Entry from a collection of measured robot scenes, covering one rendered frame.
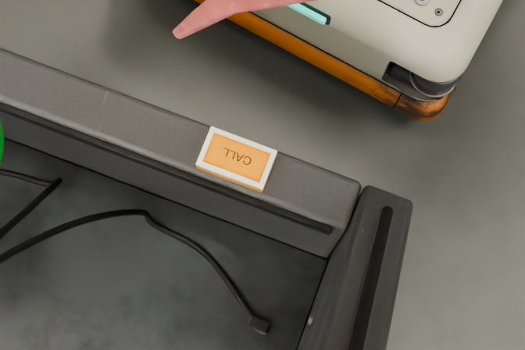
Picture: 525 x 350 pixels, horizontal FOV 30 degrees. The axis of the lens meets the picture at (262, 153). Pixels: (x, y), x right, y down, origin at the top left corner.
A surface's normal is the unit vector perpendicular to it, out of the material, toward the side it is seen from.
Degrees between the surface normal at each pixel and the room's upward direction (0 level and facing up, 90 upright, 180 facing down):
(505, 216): 0
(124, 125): 0
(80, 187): 0
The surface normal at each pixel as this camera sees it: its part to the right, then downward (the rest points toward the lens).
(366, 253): 0.27, -0.80
